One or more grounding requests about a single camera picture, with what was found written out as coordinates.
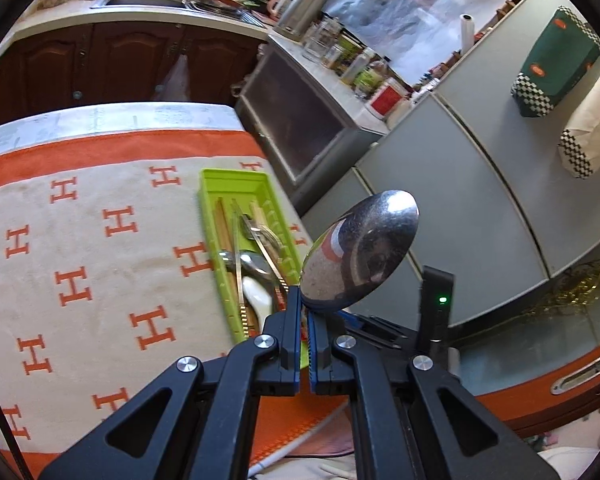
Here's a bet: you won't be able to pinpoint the orange rimmed grey appliance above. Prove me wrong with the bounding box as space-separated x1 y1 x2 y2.
455 305 600 438

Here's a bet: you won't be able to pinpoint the orange printed blanket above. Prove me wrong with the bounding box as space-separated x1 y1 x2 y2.
0 127 353 466

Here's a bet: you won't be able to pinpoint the steel sink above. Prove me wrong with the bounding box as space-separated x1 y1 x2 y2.
91 0 268 28

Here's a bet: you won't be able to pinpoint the large steel spoon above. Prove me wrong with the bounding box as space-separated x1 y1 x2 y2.
299 189 421 313

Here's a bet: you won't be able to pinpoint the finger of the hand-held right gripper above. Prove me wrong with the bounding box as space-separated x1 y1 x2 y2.
341 311 420 356

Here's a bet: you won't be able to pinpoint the clear bottle green label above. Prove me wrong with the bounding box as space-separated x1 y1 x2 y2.
354 60 388 98

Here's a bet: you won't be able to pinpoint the green checkered bag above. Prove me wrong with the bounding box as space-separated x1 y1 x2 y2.
510 6 600 120

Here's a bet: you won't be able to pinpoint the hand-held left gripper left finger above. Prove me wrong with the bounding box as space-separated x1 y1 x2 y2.
37 286 302 480

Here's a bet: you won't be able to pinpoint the steel fork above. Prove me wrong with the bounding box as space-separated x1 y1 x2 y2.
242 215 285 253

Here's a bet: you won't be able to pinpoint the twisted steel chopstick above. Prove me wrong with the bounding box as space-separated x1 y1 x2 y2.
231 200 251 338
250 240 288 306

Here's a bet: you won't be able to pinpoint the steel electric kettle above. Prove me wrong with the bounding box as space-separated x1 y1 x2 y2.
267 0 327 41

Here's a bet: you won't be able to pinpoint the white checkered paper bag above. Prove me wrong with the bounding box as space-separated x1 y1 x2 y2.
557 57 600 180

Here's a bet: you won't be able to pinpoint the white plastic bottle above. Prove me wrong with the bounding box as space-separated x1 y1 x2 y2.
341 50 376 86

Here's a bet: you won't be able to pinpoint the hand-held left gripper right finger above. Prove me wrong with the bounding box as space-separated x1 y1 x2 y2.
308 312 561 480

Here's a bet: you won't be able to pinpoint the white plastic bag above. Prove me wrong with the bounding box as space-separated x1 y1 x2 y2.
152 52 191 103

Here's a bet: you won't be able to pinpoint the white cable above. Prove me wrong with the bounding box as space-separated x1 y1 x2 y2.
247 400 353 478

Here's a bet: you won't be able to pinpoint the paper towel roll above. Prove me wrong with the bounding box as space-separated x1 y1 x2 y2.
459 14 477 55

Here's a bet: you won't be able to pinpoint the green plastic tray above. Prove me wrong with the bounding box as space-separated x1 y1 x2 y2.
197 167 311 371

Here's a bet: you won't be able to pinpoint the small glass jar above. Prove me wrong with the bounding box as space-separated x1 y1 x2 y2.
322 42 346 71

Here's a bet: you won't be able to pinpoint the brown wooden chopstick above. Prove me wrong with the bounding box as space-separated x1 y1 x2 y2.
222 200 236 281
216 198 229 266

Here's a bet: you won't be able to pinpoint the gold tinsel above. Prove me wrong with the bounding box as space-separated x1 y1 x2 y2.
520 247 600 321

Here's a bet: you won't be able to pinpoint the white ceramic spoon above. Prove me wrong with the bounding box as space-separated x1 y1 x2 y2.
240 275 275 323

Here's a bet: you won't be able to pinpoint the wooden kitchen cabinets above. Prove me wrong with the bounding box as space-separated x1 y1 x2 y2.
0 20 271 133

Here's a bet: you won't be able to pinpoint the silver foil wall sheet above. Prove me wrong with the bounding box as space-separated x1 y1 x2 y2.
322 0 546 91

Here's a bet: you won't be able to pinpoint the steel spoon wooden handle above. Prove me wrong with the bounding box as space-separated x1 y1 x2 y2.
237 251 272 277

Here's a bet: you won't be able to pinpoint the grey refrigerator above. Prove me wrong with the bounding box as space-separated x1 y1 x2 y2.
300 0 600 331

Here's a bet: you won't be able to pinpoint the steel cabinet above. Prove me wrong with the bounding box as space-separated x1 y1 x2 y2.
235 35 388 201

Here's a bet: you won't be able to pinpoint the red label container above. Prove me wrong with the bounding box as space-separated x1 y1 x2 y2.
365 77 411 121

